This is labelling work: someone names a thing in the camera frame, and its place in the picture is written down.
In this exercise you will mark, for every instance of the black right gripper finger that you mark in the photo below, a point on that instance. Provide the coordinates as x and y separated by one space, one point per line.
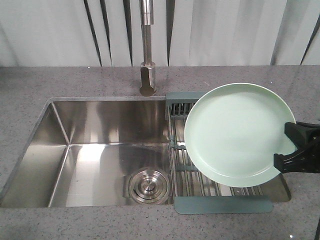
303 160
301 133

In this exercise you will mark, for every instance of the light green round plate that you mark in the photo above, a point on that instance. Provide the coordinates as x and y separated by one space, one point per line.
232 133

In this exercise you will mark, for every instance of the grey-green sink dish rack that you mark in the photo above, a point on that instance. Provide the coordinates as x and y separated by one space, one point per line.
192 192

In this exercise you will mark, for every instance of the steel sink drain cover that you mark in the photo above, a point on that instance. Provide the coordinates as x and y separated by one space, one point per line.
149 185

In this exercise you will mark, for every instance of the steel kitchen faucet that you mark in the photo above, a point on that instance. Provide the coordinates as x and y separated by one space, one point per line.
148 67

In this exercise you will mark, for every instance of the stainless steel sink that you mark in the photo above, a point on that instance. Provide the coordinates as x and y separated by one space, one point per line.
82 153

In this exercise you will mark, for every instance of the white pleated curtain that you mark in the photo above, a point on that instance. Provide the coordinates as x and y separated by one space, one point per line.
107 33

